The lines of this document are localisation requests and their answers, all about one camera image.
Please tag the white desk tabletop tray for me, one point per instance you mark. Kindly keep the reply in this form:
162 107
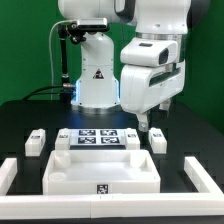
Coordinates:
83 172

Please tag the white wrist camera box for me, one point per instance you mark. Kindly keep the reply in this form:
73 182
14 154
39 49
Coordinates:
151 53

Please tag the fiducial marker base plate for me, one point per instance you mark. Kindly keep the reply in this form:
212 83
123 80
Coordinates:
97 137

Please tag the grey depth camera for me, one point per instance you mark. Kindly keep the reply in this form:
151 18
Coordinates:
92 24

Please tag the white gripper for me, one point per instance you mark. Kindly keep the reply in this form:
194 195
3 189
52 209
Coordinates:
142 88

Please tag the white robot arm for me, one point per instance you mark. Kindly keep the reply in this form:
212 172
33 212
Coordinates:
154 67

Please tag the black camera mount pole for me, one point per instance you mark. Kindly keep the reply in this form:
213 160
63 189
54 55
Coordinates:
64 56

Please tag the white U-shaped obstacle frame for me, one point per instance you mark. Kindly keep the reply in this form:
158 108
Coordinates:
121 205

